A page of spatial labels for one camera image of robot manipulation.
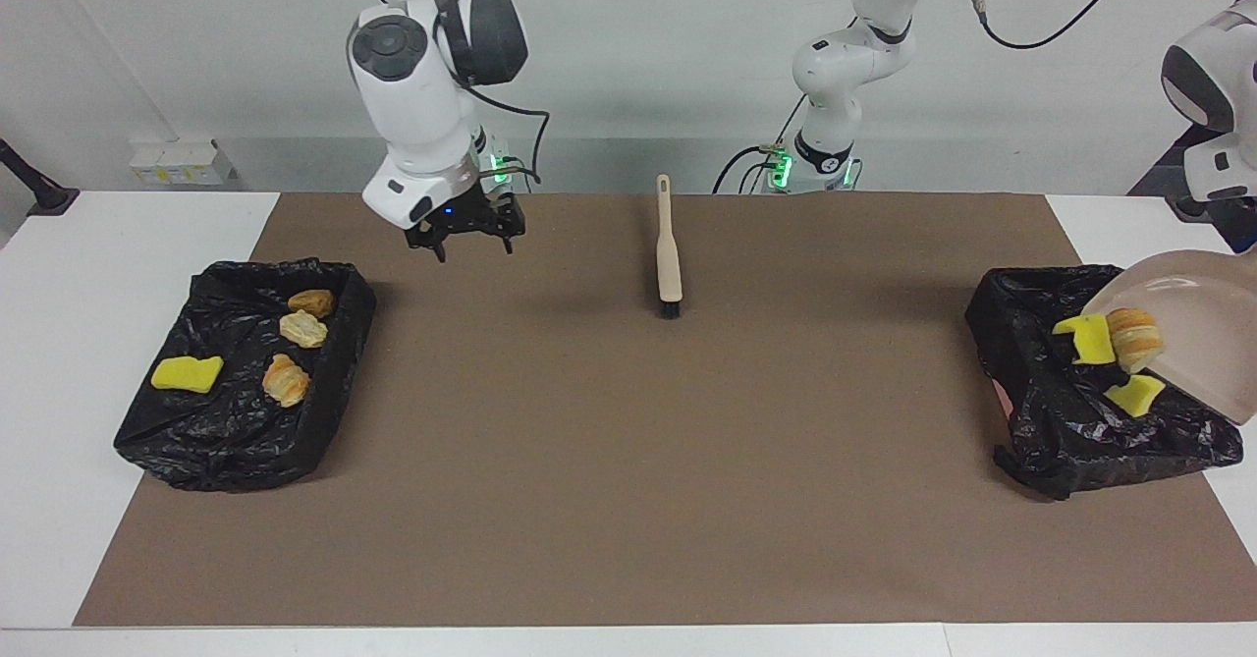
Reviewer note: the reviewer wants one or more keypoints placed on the pink plastic dustpan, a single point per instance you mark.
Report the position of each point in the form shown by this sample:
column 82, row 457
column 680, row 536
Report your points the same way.
column 1203, row 333

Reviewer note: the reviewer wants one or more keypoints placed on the black stand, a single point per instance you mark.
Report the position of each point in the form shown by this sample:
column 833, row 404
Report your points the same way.
column 29, row 186
column 1164, row 171

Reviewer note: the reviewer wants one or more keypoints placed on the toy puff pastry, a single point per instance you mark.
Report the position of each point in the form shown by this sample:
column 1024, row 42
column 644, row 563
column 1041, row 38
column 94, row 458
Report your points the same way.
column 286, row 380
column 1134, row 340
column 302, row 329
column 312, row 302

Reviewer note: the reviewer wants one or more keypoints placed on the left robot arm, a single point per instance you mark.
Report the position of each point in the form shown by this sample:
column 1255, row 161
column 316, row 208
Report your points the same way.
column 845, row 58

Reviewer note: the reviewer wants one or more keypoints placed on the yellow sponge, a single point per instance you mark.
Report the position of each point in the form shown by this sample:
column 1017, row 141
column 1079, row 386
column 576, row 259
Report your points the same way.
column 185, row 373
column 1135, row 396
column 1090, row 340

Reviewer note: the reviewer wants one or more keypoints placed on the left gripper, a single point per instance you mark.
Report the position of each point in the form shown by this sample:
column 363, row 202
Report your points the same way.
column 1239, row 225

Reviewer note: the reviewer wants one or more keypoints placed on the bin lined with black bag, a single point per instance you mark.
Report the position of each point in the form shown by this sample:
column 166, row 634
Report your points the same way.
column 226, row 431
column 1070, row 421

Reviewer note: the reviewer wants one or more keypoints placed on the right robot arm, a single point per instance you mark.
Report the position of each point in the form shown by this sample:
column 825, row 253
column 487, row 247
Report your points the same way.
column 412, row 107

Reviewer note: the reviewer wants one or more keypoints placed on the white wall socket box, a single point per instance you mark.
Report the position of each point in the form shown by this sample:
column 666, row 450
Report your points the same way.
column 182, row 163

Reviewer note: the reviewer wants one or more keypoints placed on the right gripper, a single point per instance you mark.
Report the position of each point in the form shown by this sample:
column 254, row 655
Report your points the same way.
column 464, row 213

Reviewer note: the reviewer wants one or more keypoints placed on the beige hand brush black bristles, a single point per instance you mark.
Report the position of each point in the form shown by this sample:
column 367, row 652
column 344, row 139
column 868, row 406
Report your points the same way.
column 669, row 254

